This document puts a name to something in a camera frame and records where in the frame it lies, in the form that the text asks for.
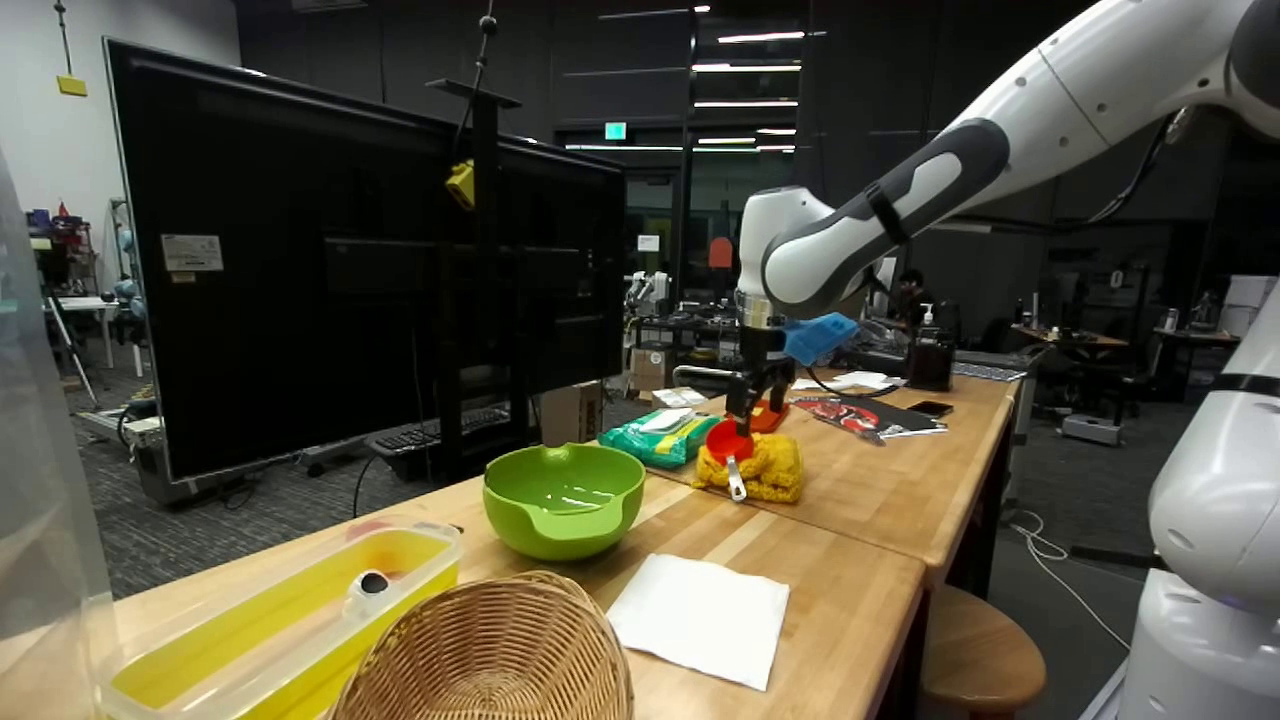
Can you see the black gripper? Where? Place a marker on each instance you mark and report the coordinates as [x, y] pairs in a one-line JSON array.
[[766, 341]]

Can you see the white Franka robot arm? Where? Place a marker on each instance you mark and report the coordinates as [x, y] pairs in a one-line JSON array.
[[1065, 92]]

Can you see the flat orange red plate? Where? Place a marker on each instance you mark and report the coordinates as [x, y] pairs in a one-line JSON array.
[[773, 421]]

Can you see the red and yellow toys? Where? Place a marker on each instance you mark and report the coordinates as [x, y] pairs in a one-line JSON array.
[[773, 468]]

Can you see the white paper sheets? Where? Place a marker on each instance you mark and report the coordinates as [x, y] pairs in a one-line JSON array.
[[852, 383]]

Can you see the red printed magazine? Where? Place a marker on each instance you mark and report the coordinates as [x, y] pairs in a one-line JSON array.
[[865, 419]]

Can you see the green wipes packet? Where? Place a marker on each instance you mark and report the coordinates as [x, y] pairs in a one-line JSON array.
[[658, 432]]

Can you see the black smartphone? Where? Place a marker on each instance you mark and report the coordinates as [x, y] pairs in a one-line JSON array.
[[930, 407]]

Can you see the small cardboard box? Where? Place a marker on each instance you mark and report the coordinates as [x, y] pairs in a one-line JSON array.
[[571, 413]]

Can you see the green plastic bowl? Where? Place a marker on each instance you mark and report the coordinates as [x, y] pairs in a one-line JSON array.
[[561, 501]]

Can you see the white paper napkin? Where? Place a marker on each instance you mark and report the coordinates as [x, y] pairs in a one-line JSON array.
[[701, 621]]

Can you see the round wooden stool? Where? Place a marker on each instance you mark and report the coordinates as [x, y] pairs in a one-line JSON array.
[[980, 658]]

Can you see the yellow triangle tag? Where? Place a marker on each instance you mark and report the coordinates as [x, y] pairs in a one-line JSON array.
[[462, 183]]

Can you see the woven wicker basket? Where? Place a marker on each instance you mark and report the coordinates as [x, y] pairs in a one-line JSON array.
[[487, 662]]

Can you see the large black monitor screen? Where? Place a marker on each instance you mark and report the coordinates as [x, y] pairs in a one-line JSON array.
[[344, 283]]

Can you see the yellow clear plastic container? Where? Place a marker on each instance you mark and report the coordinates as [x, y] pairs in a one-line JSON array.
[[287, 624]]

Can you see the clear plastic bin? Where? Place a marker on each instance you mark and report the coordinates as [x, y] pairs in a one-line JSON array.
[[42, 507]]

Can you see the black camera box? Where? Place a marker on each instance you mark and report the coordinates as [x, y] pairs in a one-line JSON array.
[[930, 357]]

